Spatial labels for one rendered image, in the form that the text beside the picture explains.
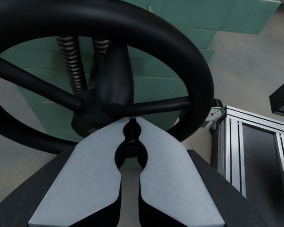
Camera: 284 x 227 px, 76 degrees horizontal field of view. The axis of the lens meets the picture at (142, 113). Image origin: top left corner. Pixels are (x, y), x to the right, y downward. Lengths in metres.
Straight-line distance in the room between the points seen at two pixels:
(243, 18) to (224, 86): 1.27
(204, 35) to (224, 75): 1.36
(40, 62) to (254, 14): 0.42
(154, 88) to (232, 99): 1.17
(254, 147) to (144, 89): 0.80
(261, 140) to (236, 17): 0.88
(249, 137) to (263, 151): 0.09
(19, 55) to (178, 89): 0.36
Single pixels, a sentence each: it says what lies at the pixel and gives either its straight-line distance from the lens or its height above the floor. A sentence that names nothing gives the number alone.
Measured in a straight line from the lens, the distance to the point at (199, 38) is 0.39.
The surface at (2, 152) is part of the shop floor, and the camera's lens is 1.24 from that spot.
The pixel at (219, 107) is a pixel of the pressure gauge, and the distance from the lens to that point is 0.47.
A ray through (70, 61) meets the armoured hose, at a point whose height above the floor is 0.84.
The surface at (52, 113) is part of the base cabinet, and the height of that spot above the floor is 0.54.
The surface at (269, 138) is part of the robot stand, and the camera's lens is 1.23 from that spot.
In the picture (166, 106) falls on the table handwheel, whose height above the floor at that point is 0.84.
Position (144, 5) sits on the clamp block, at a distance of 0.24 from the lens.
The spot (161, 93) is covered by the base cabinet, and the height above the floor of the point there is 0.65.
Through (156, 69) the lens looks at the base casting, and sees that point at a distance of 0.42.
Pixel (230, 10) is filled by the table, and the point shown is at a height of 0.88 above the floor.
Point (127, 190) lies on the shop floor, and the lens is 1.03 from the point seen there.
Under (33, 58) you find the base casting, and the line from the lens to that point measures 0.45.
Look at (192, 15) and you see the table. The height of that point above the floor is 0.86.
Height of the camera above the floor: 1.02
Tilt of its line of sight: 56 degrees down
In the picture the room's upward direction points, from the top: 14 degrees clockwise
